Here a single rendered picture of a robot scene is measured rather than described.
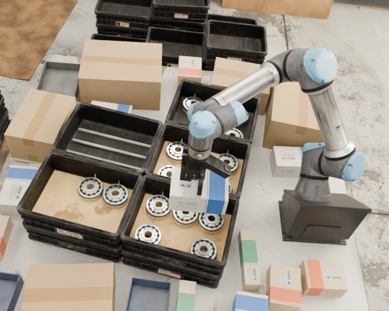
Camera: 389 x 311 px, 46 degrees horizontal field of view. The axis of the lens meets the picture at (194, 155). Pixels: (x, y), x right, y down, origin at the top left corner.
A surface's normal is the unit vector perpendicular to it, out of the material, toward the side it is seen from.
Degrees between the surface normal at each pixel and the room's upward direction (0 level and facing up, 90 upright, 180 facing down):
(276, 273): 0
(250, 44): 0
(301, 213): 90
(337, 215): 90
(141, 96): 90
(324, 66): 46
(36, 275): 0
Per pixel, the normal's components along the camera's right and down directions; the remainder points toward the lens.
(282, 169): 0.03, 0.78
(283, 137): -0.18, 0.76
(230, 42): 0.10, -0.62
